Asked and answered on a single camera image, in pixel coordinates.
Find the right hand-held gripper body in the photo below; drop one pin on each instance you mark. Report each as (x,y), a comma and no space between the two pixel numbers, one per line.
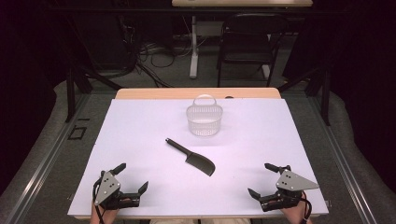
(289,186)

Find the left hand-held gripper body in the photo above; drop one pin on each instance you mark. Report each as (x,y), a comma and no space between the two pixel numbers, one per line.
(107,186)

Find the white plastic basket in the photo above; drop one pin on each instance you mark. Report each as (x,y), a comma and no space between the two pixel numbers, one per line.
(204,119)

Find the person's left hand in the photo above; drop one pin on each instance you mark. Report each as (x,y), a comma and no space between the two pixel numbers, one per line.
(106,215)

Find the person's right hand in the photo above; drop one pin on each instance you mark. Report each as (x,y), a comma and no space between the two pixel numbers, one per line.
(295,214)

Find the white board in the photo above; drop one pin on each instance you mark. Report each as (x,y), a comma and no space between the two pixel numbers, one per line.
(149,124)

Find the short black tape strip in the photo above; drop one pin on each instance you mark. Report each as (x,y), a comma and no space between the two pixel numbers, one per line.
(83,119)

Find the wooden table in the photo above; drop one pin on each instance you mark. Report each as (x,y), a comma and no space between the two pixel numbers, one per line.
(155,93)

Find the black metal stand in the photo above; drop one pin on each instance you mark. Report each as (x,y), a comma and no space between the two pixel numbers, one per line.
(71,93)
(325,93)

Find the black folding chair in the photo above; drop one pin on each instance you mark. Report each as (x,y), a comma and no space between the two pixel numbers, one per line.
(249,46)

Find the grey box under desk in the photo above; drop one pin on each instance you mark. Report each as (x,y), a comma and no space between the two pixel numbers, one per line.
(208,28)

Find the white-legged desk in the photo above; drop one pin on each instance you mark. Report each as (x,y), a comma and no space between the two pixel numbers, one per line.
(243,2)

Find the metal floor rail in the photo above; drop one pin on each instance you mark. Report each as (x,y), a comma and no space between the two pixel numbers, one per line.
(40,168)
(345,168)

